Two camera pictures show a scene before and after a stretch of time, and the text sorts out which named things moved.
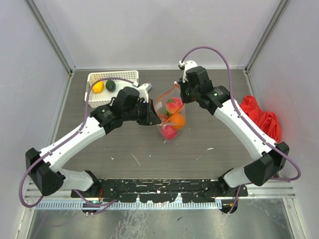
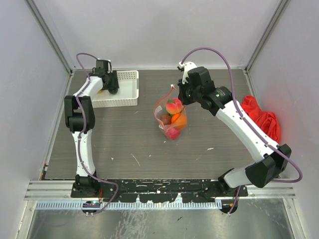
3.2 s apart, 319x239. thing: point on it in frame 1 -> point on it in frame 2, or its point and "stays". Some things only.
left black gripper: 151,118 -> 113,84
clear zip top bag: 171,112 stays
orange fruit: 178,121 stays
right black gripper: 184,98 stays
